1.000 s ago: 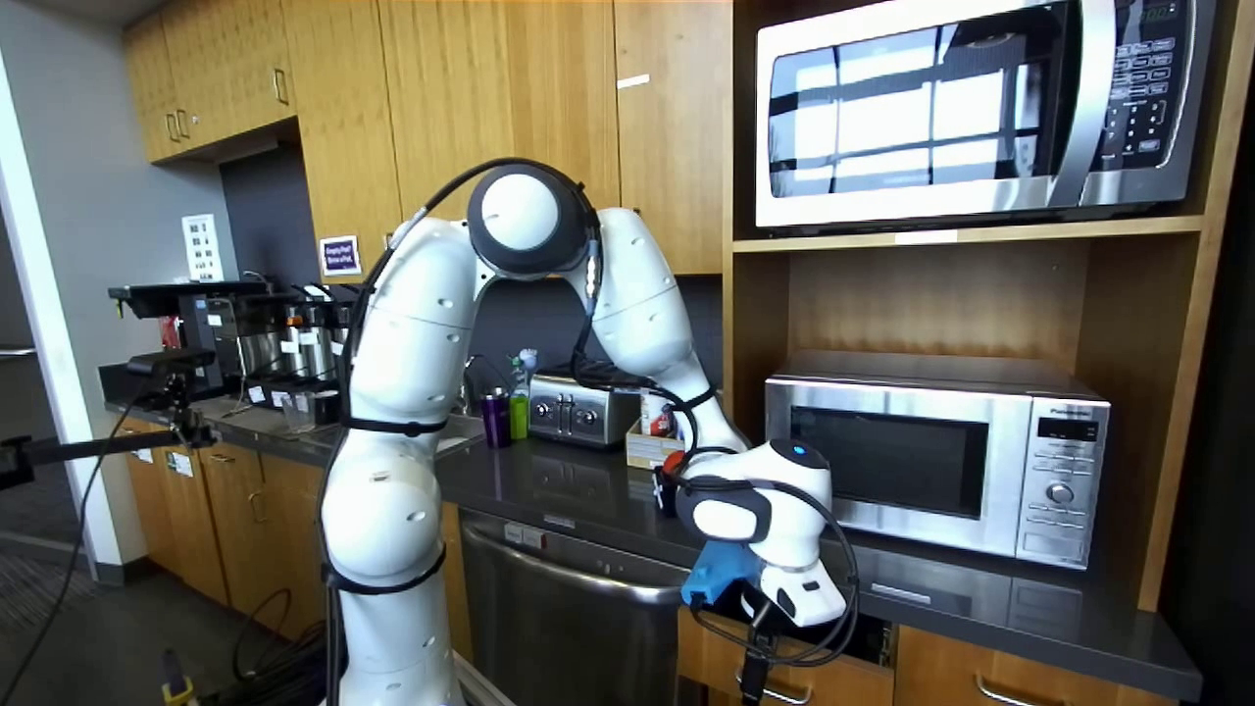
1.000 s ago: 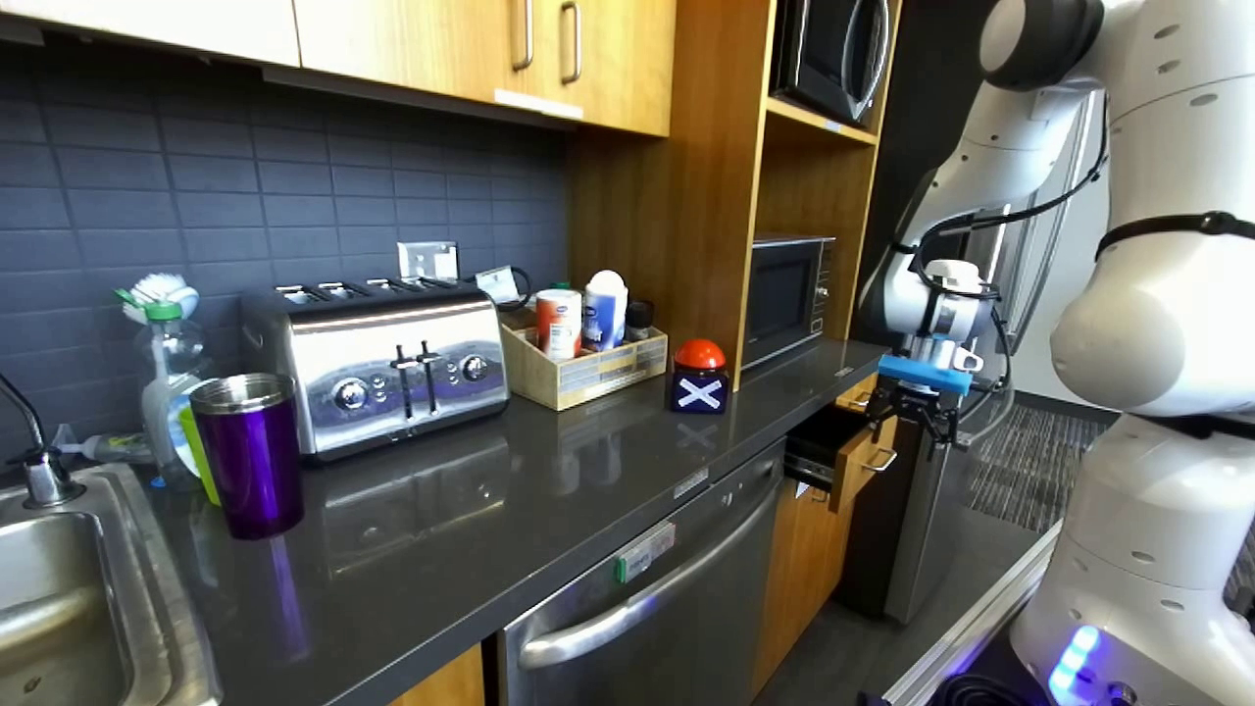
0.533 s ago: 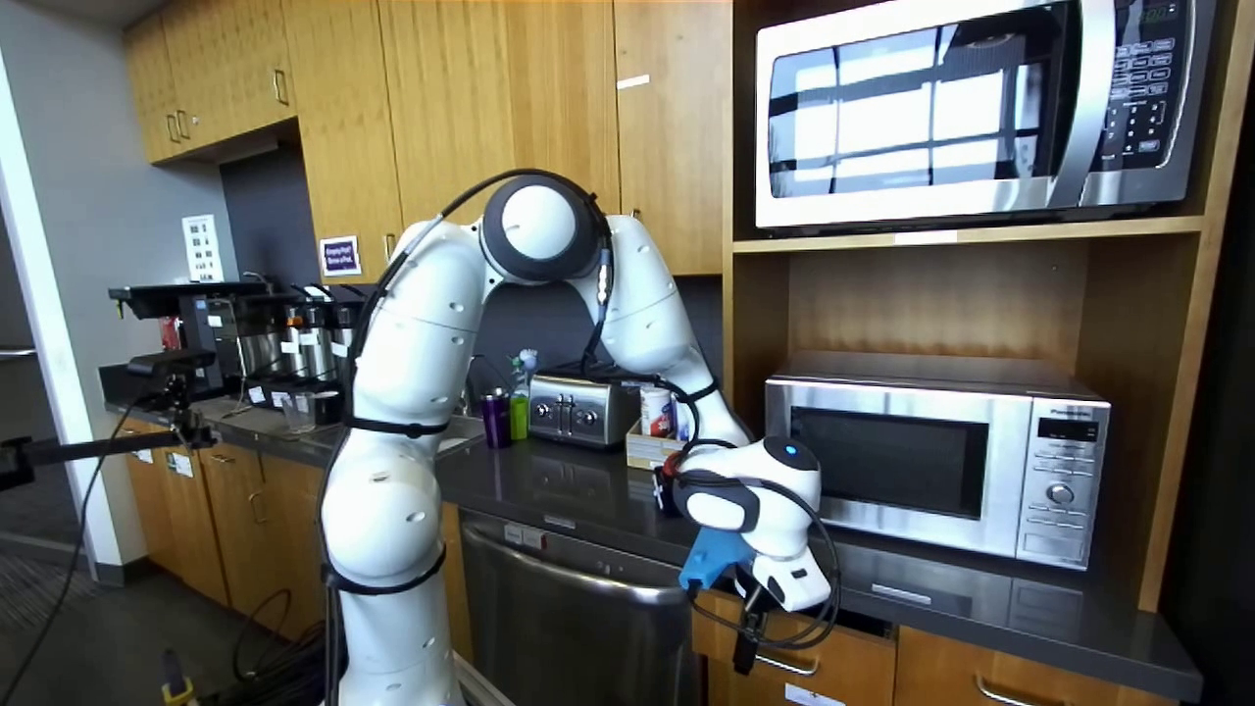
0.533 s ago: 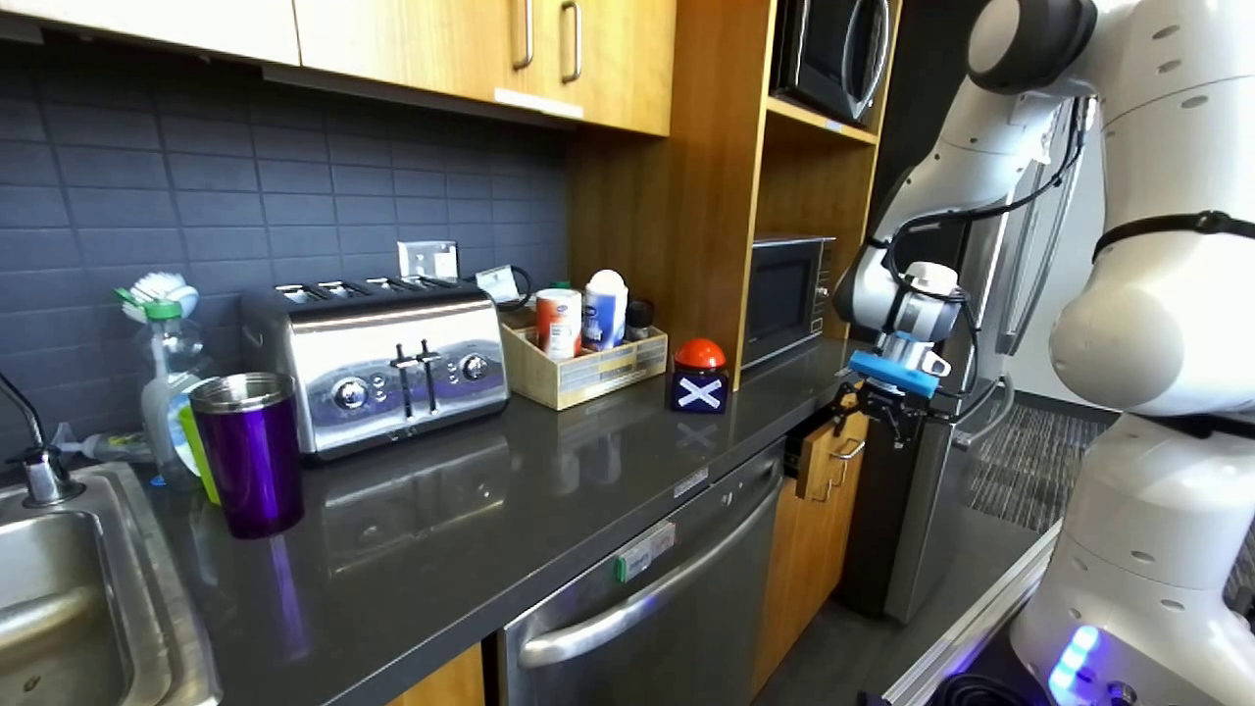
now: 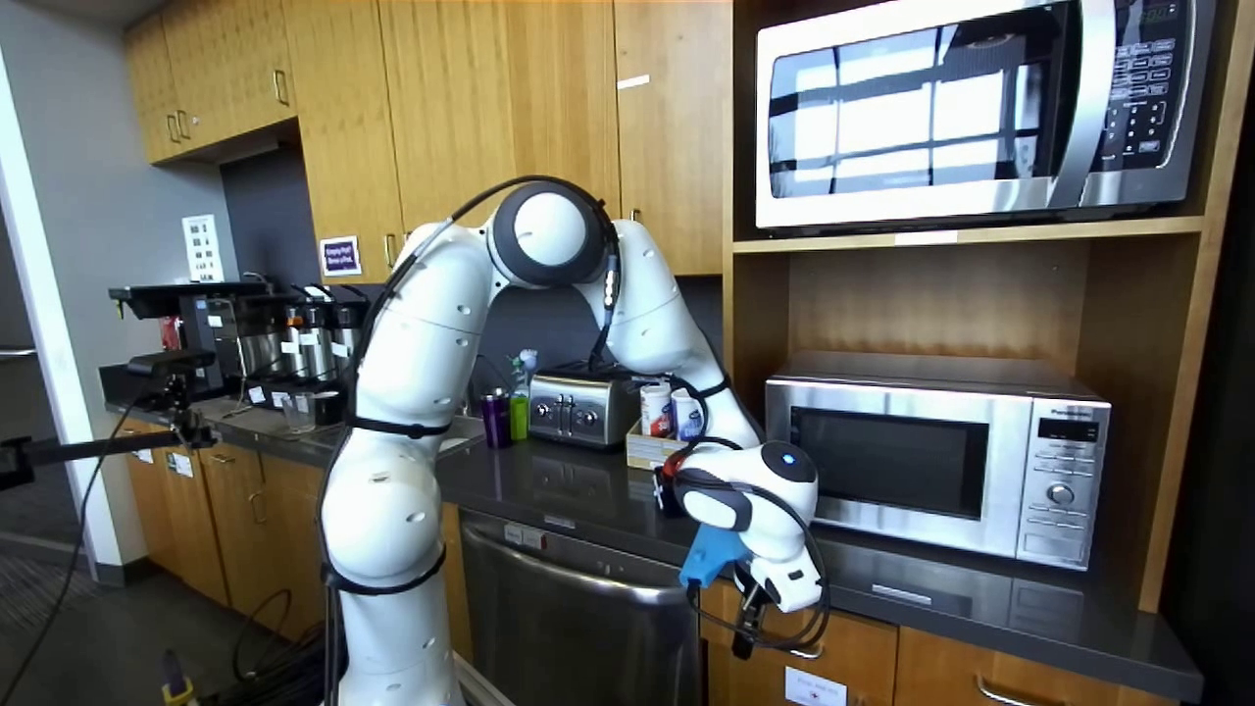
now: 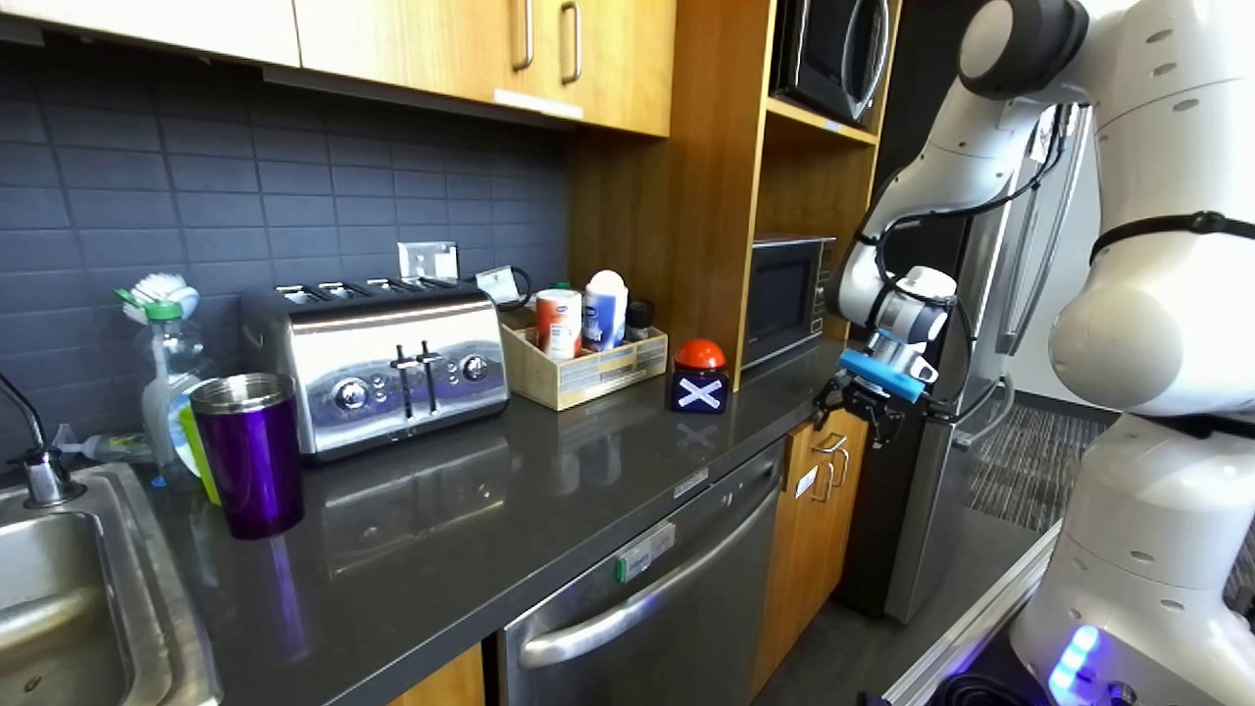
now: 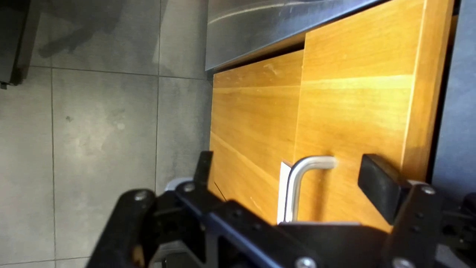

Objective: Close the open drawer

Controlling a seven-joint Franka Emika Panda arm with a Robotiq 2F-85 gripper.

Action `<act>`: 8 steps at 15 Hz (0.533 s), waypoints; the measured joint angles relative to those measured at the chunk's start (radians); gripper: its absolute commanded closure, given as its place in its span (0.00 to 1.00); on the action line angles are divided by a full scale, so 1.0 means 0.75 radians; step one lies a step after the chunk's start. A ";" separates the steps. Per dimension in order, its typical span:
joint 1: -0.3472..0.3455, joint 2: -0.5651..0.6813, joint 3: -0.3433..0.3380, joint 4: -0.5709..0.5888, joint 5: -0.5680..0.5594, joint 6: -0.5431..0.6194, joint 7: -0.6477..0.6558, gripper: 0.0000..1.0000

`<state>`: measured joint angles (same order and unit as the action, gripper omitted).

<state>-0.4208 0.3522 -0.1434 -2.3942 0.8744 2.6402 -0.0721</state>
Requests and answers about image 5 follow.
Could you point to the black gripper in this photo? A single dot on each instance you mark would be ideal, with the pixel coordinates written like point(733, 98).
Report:
point(756, 584)

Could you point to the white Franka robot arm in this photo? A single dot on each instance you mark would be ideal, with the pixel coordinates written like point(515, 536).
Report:
point(392, 524)

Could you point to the closed wooden neighbour drawer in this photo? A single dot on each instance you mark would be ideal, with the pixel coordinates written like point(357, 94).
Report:
point(942, 659)

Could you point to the wooden lower cabinet door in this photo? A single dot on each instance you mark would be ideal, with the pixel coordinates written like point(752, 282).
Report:
point(748, 688)

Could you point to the white cabinet label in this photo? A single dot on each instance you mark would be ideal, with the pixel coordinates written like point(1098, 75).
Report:
point(817, 688)

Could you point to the stainless steel dishwasher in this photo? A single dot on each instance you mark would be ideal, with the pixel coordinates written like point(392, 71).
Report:
point(575, 629)

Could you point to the wooden condiment box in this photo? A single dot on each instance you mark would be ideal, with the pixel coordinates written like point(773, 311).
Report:
point(643, 452)

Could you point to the white bottle with blue label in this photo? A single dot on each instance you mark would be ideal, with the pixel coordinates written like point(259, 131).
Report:
point(684, 412)

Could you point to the small silver countertop microwave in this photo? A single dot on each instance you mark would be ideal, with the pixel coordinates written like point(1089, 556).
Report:
point(916, 466)

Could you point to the white bottle with red label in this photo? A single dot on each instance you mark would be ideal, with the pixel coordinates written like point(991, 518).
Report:
point(654, 411)

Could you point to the dishwasher label sticker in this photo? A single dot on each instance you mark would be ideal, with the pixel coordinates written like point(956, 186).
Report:
point(523, 536)

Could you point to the stainless steel toaster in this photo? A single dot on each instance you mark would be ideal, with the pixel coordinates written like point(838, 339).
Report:
point(583, 411)

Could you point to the green dish soap bottle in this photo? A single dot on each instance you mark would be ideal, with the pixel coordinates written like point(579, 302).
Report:
point(523, 405)

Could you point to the purple metal tumbler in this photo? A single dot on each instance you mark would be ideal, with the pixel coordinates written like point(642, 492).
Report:
point(494, 418)

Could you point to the wooden microwave shelf unit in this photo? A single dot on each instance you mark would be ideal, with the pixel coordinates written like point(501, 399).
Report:
point(1150, 339)

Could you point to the wooden lower cabinets by sink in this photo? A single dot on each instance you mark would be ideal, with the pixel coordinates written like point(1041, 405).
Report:
point(250, 536)

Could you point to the large silver built-in microwave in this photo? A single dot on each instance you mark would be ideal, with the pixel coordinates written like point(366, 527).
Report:
point(967, 111)

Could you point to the yellow black floor tool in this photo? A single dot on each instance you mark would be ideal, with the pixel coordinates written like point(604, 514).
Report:
point(176, 679)

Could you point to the wooden upper cabinets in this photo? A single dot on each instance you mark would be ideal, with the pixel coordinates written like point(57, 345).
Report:
point(549, 92)

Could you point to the black espresso machine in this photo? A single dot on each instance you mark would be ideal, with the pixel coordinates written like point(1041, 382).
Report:
point(180, 320)

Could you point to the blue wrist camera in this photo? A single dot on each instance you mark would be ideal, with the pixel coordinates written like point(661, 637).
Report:
point(712, 557)

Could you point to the purple wall sign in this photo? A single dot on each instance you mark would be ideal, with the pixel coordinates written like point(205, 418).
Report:
point(340, 256)

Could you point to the black camera on stand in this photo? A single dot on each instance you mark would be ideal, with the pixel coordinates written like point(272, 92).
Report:
point(149, 378)

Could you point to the white printed wall sign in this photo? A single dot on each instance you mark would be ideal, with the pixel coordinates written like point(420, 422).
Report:
point(205, 248)

